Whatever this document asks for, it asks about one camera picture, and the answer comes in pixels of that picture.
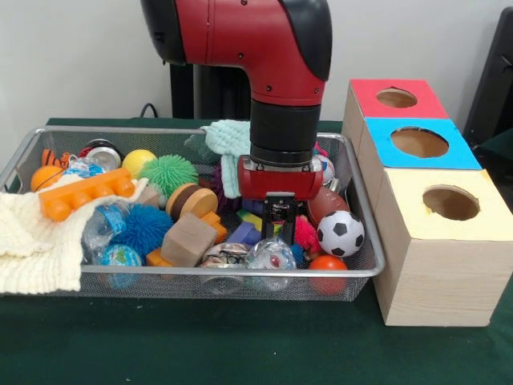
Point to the blue spiky ball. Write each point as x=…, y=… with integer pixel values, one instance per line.
x=136, y=228

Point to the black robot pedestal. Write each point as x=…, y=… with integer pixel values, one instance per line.
x=216, y=92

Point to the shallow mesh bin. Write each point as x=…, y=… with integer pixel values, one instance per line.
x=240, y=286

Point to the mint green cloth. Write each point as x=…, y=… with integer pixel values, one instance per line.
x=228, y=138

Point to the wooden box with three holes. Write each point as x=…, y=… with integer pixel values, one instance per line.
x=441, y=280

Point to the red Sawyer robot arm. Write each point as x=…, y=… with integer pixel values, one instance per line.
x=256, y=40

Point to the black and white soccer ball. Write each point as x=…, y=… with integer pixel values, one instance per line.
x=340, y=233

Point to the green spiky ball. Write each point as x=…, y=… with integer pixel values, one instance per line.
x=168, y=172

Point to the brown toy football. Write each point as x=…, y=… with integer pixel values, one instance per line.
x=328, y=204

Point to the small orange basketball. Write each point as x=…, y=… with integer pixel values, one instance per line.
x=46, y=178

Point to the yellow ball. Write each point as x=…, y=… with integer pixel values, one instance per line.
x=138, y=162

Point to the orange toy brick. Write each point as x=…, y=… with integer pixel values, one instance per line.
x=82, y=192

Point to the cream knitted cloth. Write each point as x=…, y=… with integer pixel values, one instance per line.
x=32, y=240

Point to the black upright bar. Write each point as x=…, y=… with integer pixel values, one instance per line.
x=493, y=80

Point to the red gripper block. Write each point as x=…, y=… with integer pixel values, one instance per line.
x=280, y=182

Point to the plain wooden block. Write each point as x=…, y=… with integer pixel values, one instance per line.
x=188, y=240

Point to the dark green tablecloth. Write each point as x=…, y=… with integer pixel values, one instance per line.
x=200, y=349
x=499, y=146

